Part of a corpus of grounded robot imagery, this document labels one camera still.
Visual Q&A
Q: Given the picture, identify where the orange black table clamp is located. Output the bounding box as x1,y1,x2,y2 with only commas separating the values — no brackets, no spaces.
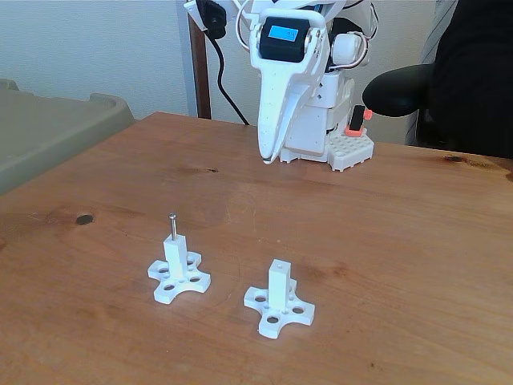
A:
345,104,374,138

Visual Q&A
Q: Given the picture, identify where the black webcam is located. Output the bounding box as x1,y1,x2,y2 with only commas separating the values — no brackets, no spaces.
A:
198,0,226,40

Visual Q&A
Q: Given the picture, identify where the black chair armrest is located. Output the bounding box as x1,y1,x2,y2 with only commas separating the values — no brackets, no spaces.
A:
362,63,436,118

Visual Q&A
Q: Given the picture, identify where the person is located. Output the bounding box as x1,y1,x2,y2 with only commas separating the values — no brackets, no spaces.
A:
416,0,513,160

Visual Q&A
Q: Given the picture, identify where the white cross-base peg stand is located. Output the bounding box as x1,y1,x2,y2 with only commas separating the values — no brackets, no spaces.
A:
147,235,212,305
243,258,317,340

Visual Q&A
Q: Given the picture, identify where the olive plastic bin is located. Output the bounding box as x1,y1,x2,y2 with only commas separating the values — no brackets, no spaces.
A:
0,78,136,197

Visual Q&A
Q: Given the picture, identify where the white red servo wire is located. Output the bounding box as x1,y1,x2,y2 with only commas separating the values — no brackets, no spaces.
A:
235,0,261,53
342,3,381,70

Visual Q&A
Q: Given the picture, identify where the black camera cable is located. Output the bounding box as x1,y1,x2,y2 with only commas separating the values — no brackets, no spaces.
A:
207,35,250,126

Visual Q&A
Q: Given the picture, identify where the brown wooden post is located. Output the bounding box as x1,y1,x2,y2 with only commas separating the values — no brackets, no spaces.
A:
188,15,212,120

